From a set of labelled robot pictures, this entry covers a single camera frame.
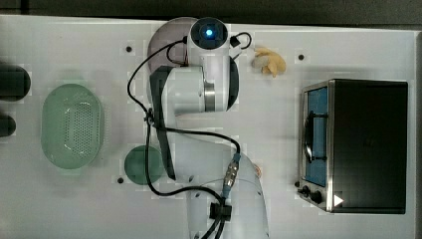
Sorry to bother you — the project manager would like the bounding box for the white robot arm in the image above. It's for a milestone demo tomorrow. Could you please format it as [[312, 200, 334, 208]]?
[[148, 17, 270, 239]]

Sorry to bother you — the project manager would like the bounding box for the dark green round plate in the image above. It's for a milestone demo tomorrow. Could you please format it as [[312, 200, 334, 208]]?
[[124, 145, 164, 185]]

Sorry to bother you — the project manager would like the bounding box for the pale pink plate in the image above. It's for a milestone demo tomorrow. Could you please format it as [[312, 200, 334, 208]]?
[[147, 17, 197, 72]]

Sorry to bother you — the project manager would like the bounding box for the green perforated basket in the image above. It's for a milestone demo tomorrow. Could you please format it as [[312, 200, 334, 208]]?
[[41, 84, 105, 169]]

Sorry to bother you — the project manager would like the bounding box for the black toaster oven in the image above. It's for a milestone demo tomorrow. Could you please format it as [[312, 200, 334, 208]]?
[[295, 79, 408, 214]]

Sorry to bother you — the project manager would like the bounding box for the large black cylinder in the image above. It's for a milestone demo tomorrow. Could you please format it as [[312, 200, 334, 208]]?
[[0, 64, 31, 102]]

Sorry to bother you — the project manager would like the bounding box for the small black cylinder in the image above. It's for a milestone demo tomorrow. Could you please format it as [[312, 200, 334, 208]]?
[[0, 115, 16, 137]]

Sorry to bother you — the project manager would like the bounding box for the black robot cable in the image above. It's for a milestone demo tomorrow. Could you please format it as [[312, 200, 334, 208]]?
[[126, 39, 242, 239]]

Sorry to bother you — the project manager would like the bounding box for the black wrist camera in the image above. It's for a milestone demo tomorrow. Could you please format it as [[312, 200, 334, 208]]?
[[230, 32, 252, 50]]

